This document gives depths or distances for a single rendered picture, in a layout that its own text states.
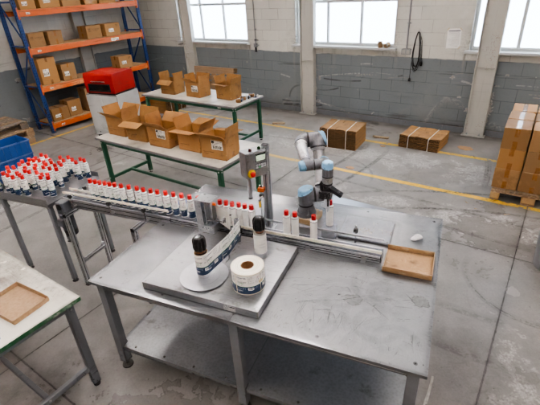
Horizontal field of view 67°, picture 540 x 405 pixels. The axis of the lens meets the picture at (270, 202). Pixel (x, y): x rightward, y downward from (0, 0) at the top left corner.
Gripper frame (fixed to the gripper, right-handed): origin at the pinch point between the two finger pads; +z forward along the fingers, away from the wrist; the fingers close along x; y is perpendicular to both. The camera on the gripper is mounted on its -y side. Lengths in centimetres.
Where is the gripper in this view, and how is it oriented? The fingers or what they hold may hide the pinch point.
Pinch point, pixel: (329, 208)
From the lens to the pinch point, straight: 288.9
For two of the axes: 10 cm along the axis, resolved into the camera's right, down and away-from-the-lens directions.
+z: 0.5, 8.7, 4.8
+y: -9.2, -1.4, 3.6
